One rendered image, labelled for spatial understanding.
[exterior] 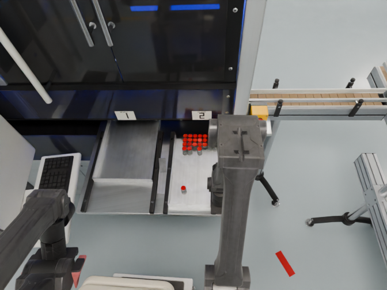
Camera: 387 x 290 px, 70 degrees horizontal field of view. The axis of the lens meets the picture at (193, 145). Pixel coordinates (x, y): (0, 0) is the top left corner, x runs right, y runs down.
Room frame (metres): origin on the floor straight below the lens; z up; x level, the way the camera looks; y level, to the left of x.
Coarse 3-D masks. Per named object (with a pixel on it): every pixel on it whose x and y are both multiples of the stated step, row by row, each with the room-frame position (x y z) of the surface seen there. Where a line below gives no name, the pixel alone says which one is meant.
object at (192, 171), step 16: (176, 144) 0.71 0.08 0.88; (176, 160) 0.62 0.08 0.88; (192, 160) 0.62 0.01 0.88; (208, 160) 0.61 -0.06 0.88; (176, 176) 0.54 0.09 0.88; (192, 176) 0.53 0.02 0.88; (208, 176) 0.53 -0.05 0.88; (176, 192) 0.47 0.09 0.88; (192, 192) 0.46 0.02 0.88; (208, 192) 0.45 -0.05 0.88
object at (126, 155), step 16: (112, 128) 0.84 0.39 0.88; (128, 128) 0.83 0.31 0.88; (144, 128) 0.82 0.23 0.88; (112, 144) 0.74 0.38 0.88; (128, 144) 0.73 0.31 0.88; (144, 144) 0.72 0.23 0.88; (112, 160) 0.65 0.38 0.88; (128, 160) 0.65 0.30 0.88; (144, 160) 0.64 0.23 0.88; (96, 176) 0.58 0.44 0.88; (112, 176) 0.57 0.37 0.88; (128, 176) 0.56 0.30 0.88; (144, 176) 0.56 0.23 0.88
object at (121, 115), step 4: (116, 112) 0.80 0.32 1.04; (120, 112) 0.80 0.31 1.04; (124, 112) 0.79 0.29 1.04; (128, 112) 0.79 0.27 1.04; (132, 112) 0.79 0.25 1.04; (116, 116) 0.80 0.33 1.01; (120, 116) 0.80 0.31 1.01; (124, 116) 0.80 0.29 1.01; (128, 116) 0.79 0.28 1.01; (132, 116) 0.79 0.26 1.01
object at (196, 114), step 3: (192, 111) 0.76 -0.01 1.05; (195, 111) 0.76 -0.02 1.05; (198, 111) 0.76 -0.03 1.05; (201, 111) 0.76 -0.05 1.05; (204, 111) 0.75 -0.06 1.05; (207, 111) 0.75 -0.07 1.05; (210, 111) 0.75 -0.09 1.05; (192, 114) 0.76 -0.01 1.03; (195, 114) 0.76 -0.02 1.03; (198, 114) 0.76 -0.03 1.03; (201, 114) 0.76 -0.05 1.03; (204, 114) 0.75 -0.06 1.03; (207, 114) 0.75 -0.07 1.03; (210, 114) 0.75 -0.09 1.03; (192, 117) 0.76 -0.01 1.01; (195, 117) 0.76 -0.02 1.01; (198, 117) 0.76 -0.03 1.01; (201, 117) 0.76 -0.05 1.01; (204, 117) 0.75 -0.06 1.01; (207, 117) 0.75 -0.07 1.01; (210, 117) 0.75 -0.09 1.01
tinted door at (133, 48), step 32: (128, 0) 0.79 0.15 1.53; (160, 0) 0.78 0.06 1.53; (192, 0) 0.77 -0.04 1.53; (224, 0) 0.76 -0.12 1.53; (128, 32) 0.79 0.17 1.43; (160, 32) 0.78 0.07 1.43; (192, 32) 0.77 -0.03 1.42; (224, 32) 0.76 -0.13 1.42; (128, 64) 0.80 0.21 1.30; (160, 64) 0.78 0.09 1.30; (192, 64) 0.77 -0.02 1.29; (224, 64) 0.76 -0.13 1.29
